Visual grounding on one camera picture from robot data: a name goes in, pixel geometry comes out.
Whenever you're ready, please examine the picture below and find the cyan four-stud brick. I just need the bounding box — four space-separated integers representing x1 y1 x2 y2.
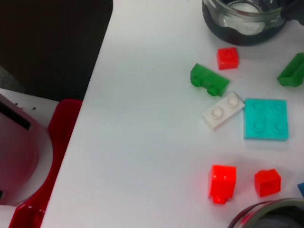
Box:
243 98 290 142

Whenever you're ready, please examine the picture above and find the white two-stud brick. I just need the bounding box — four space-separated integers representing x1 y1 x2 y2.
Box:
202 92 246 132

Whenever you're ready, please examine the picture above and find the green notched brick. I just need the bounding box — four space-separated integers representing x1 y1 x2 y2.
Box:
190 63 230 97

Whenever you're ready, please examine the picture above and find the red single-stud brick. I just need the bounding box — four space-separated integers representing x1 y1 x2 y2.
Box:
216 47 239 71

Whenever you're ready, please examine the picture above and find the large orange-red brick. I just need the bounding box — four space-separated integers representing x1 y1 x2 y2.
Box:
208 164 237 205

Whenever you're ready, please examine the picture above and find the small orange-red brick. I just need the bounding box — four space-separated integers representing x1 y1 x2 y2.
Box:
254 169 282 198

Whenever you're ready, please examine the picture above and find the green two-stud brick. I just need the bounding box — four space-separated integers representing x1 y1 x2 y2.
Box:
276 52 304 87

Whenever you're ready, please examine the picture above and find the red robot base cover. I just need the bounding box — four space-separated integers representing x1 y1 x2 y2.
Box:
9 98 84 228

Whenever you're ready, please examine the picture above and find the glass teacup with black base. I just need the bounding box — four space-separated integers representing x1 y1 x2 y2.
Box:
227 198 304 228
201 0 304 47

